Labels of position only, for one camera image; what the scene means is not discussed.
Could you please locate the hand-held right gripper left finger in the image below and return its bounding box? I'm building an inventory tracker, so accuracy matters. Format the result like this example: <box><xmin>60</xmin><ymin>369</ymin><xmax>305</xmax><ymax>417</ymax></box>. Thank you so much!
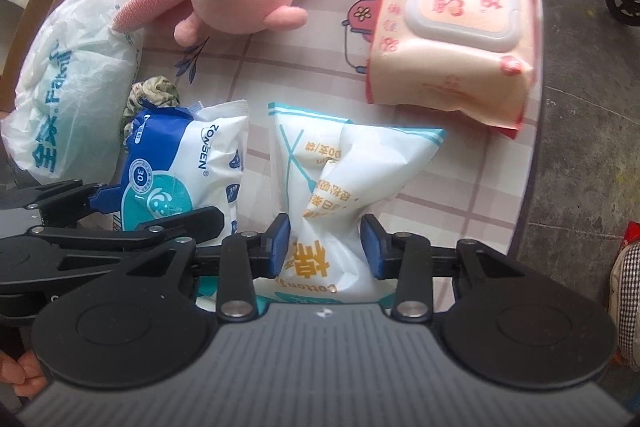
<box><xmin>102</xmin><ymin>213</ymin><xmax>292</xmax><ymax>323</ymax></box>

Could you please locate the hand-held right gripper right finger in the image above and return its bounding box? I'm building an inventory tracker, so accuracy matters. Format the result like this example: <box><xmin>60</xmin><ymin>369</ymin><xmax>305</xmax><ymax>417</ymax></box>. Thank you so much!
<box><xmin>361</xmin><ymin>214</ymin><xmax>538</xmax><ymax>323</ymax></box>

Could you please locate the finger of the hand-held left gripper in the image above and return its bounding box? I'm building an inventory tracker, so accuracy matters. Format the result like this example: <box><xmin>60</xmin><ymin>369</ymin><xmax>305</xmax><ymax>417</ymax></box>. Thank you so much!
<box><xmin>29</xmin><ymin>206</ymin><xmax>226</xmax><ymax>269</ymax></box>
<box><xmin>0</xmin><ymin>179</ymin><xmax>128</xmax><ymax>230</ymax></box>

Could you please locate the blue and white packet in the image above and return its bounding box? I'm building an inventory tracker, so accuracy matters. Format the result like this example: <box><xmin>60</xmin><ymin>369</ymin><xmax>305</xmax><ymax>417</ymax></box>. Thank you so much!
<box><xmin>112</xmin><ymin>99</ymin><xmax>251</xmax><ymax>308</ymax></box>

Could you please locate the white cotton swab packet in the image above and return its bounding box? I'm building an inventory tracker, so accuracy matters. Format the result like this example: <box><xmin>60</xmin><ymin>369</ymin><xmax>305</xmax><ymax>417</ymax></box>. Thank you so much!
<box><xmin>252</xmin><ymin>102</ymin><xmax>447</xmax><ymax>308</ymax></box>

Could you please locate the white plastic bag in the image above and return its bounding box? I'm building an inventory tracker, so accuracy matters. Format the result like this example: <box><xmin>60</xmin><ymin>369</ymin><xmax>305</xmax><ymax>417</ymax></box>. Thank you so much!
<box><xmin>0</xmin><ymin>0</ymin><xmax>146</xmax><ymax>185</ymax></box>

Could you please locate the person's left hand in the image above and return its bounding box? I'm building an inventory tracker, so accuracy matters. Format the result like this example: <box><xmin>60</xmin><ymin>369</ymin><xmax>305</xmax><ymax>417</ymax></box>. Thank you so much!
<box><xmin>0</xmin><ymin>349</ymin><xmax>52</xmax><ymax>402</ymax></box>

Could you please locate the green floral scrunchie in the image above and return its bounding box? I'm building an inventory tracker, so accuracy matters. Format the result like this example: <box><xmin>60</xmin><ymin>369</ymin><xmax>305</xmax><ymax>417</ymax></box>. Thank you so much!
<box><xmin>120</xmin><ymin>77</ymin><xmax>182</xmax><ymax>132</ymax></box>

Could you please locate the floral checked tablecloth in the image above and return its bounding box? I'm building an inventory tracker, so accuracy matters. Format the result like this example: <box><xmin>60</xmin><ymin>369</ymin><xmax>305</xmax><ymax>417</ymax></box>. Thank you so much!
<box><xmin>112</xmin><ymin>0</ymin><xmax>546</xmax><ymax>313</ymax></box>

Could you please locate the peach wet wipes pack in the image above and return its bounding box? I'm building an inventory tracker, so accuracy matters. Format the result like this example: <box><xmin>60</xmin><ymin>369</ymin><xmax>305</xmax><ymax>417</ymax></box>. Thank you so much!
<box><xmin>364</xmin><ymin>0</ymin><xmax>540</xmax><ymax>142</ymax></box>

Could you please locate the checkered shoe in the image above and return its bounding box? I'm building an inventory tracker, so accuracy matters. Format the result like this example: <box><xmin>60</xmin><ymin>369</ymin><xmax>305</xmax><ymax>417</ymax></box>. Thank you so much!
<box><xmin>607</xmin><ymin>241</ymin><xmax>640</xmax><ymax>358</ymax></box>

